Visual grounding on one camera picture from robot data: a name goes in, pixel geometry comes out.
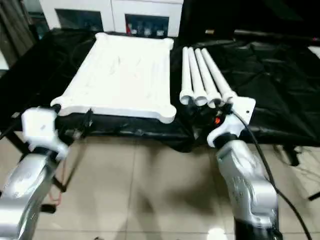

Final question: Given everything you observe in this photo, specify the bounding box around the black fabric case gold label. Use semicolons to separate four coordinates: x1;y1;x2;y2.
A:
179;0;320;43

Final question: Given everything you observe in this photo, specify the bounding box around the white cabinet with glass doors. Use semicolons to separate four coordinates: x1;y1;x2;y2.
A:
39;0;185;38

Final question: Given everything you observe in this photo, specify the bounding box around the white plastic table leg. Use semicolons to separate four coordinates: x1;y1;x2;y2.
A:
194;48;222;109
201;48;238;105
179;46;195;106
187;46;208;107

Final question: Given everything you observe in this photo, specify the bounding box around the black folding table frame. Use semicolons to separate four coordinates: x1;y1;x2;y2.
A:
4;132;78;213

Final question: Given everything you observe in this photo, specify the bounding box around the white plastic table top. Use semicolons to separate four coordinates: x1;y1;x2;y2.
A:
49;32;177;125

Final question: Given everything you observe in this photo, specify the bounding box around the black power strip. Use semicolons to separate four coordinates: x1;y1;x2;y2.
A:
281;143;302;167

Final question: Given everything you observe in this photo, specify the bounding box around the grey pleated curtain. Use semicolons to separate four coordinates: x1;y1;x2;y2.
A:
0;0;36;73

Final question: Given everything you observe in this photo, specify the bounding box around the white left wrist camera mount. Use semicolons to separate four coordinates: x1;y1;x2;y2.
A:
21;107;70;161

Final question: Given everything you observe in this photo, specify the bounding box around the black plastic mat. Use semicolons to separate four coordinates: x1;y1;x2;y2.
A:
0;27;320;153

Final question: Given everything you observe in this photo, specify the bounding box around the red cable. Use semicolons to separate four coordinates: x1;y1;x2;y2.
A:
48;159;66;206

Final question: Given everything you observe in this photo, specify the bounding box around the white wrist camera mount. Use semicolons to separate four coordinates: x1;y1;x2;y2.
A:
21;107;70;161
207;96;256;148

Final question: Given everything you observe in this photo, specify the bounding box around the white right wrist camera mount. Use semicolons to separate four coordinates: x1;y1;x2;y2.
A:
207;96;256;148

